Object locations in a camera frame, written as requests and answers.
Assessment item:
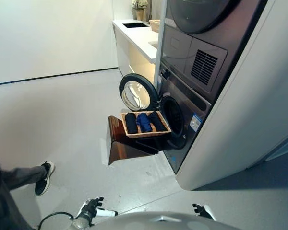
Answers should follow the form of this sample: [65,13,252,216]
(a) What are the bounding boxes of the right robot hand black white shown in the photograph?
[192,203,216,221]

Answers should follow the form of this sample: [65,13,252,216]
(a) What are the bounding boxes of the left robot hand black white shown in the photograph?
[79,196,118,220]

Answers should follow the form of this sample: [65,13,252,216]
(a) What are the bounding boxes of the long black garment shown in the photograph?
[124,113,138,134]

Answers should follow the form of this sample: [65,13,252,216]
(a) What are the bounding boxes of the blue garment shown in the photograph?
[136,112,151,132]

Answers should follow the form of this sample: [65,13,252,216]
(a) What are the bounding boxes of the dark grey washing machine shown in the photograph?
[155,59,212,174]

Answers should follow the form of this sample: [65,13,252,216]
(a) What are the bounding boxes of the round washing machine door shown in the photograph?
[119,73,163,112]

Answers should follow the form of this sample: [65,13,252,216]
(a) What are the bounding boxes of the silver robot torso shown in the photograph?
[86,210,243,230]

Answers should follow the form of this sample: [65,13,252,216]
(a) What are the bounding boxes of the black white sneaker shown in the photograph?
[35,161,56,196]

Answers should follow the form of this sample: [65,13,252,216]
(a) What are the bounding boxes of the glossy brown stool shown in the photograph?
[105,115,160,166]

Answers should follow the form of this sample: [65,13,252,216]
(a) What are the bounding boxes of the grey trouser leg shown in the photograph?
[1,164,48,190]

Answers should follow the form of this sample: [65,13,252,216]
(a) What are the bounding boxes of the wicker laundry basket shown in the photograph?
[120,110,172,139]

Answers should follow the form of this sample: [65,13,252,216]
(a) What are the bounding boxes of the energy label sticker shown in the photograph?
[190,115,203,130]

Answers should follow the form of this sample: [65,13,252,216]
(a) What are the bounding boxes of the dark grey dryer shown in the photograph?
[161,0,270,94]

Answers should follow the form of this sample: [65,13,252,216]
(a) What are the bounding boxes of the white counter unit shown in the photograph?
[112,19,159,85]

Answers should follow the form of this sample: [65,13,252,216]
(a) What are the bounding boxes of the black countertop sink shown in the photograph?
[121,21,151,29]

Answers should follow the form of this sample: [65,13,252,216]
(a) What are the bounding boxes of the wicker storage basket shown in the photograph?
[149,19,162,32]

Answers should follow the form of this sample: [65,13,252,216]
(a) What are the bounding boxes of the potted white flowers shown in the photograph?
[131,0,145,21]

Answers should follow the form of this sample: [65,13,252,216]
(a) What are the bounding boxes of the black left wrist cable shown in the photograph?
[37,211,75,230]

